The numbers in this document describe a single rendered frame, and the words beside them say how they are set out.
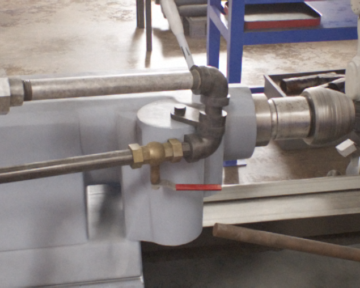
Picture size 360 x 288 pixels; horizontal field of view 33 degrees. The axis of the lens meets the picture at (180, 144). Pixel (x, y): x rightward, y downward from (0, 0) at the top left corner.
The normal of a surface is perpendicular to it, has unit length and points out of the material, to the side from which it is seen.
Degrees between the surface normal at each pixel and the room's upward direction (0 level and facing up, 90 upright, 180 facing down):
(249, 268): 4
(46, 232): 66
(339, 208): 0
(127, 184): 79
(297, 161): 0
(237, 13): 90
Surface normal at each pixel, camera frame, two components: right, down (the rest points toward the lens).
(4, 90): 0.44, -0.16
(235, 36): 0.15, 0.46
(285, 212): 0.00, -0.88
